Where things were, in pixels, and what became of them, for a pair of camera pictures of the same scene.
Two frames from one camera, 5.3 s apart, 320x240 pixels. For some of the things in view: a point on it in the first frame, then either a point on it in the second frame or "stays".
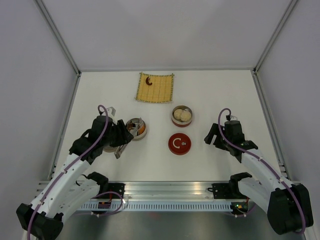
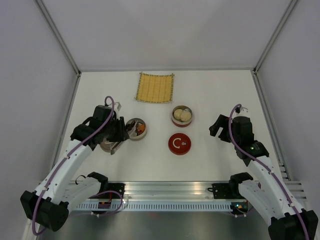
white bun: x=185 y=116 stays
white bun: x=177 y=114 stays
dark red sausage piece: x=147 y=81 to x=129 y=126
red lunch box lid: x=179 y=143 stays
